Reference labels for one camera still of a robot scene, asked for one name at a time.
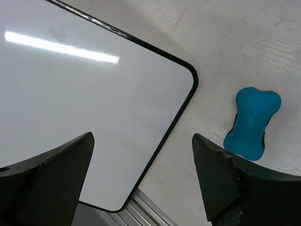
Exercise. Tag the white whiteboard black frame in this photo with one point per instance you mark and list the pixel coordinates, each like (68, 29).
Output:
(64, 73)

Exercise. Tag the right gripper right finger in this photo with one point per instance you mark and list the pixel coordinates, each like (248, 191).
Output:
(237, 192)

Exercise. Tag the aluminium rail frame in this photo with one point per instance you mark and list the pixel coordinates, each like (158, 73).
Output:
(140, 211)

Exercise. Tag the blue whiteboard eraser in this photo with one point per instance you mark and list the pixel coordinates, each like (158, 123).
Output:
(255, 108)

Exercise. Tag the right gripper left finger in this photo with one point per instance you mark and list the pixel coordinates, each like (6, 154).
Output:
(44, 190)

